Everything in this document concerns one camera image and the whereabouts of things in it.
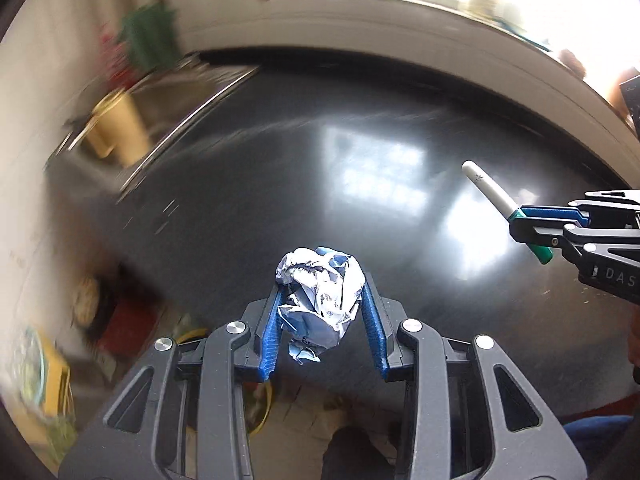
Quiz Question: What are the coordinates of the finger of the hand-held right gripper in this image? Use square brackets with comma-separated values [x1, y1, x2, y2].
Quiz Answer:
[518, 189, 640, 230]
[508, 220, 640, 267]

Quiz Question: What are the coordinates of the red container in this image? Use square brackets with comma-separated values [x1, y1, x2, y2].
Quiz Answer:
[94, 299, 162, 362]

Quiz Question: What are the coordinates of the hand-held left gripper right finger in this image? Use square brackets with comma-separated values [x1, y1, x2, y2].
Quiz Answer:
[361, 272, 589, 480]

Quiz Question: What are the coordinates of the white blue paper ball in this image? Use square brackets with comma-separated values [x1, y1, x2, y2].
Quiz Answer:
[276, 246, 367, 363]

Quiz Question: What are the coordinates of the steel sink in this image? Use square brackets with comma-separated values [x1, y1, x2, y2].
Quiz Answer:
[45, 62, 262, 203]

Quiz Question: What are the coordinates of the yellow cup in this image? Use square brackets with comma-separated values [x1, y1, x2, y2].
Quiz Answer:
[80, 89, 152, 169]

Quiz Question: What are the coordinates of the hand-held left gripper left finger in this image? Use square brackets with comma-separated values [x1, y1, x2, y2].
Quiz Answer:
[59, 285, 287, 480]

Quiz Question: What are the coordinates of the white marker with green cap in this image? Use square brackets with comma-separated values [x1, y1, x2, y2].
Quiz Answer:
[461, 160, 554, 266]

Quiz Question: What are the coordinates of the yellow rimmed bin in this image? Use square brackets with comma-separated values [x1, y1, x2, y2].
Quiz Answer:
[172, 326, 275, 437]

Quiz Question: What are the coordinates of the yellow patterned box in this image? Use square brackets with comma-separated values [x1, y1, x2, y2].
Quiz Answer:
[14, 326, 77, 457]

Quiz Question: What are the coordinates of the green cloth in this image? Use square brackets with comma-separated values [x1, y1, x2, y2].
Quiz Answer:
[119, 2, 184, 74]

